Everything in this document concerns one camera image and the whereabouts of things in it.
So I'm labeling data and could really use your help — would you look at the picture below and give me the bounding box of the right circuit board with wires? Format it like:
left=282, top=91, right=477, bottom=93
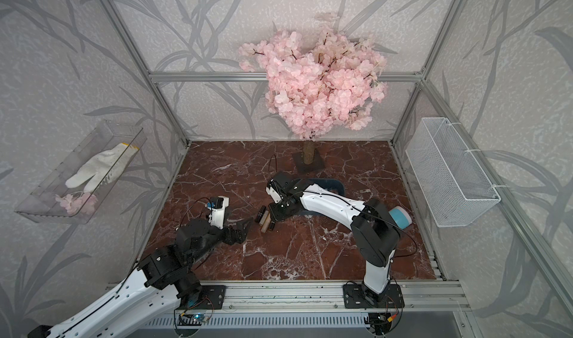
left=363, top=313, right=398, bottom=337

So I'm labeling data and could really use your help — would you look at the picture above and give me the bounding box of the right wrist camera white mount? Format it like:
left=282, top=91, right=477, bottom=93
left=266, top=186, right=283, bottom=204

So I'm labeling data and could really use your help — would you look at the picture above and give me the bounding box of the clear acrylic wall shelf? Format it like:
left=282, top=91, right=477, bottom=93
left=15, top=120, right=147, bottom=224

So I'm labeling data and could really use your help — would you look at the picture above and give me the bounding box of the white wire mesh basket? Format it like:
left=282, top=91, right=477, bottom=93
left=405, top=117, right=501, bottom=228

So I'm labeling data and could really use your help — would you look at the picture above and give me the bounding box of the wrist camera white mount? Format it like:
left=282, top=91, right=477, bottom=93
left=266, top=186, right=283, bottom=204
left=207, top=196, right=229, bottom=229

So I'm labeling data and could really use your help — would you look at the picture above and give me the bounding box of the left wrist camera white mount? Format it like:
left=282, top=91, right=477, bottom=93
left=207, top=196, right=229, bottom=229

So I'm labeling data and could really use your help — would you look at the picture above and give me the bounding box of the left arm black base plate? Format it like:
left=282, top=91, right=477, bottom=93
left=179, top=285, right=227, bottom=311

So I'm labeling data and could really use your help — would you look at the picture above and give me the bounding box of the pink flower sprig on shelf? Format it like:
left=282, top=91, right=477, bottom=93
left=55, top=192, right=98, bottom=215

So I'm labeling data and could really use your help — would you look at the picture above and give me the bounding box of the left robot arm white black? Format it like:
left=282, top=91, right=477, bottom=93
left=28, top=219, right=252, bottom=337

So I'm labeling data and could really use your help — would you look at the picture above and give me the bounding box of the pink cherry blossom tree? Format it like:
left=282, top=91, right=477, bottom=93
left=237, top=12, right=389, bottom=175

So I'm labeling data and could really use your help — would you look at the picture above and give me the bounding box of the teal plastic storage box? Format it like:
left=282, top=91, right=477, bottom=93
left=301, top=179, right=348, bottom=220

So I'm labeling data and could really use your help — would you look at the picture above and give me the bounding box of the beige gold lipstick tube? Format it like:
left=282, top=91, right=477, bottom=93
left=260, top=211, right=270, bottom=228

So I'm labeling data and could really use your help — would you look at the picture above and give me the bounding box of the black lipstick tube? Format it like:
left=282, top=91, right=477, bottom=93
left=255, top=205, right=267, bottom=225

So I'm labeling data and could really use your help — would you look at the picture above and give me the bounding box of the left green circuit board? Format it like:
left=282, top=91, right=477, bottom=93
left=177, top=313, right=212, bottom=327

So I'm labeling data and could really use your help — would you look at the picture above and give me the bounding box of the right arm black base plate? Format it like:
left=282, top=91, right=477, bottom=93
left=343, top=281, right=404, bottom=310

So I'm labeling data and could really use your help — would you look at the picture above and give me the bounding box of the pink teal toy object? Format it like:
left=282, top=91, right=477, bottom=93
left=389, top=206, right=413, bottom=230

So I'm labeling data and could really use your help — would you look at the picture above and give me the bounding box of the white work glove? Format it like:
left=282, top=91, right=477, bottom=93
left=65, top=143, right=140, bottom=193

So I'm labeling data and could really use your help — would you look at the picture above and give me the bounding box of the aluminium front rail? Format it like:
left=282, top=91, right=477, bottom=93
left=93, top=279, right=471, bottom=314

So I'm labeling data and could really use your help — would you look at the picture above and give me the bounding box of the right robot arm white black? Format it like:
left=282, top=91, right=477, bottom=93
left=266, top=172, right=401, bottom=294

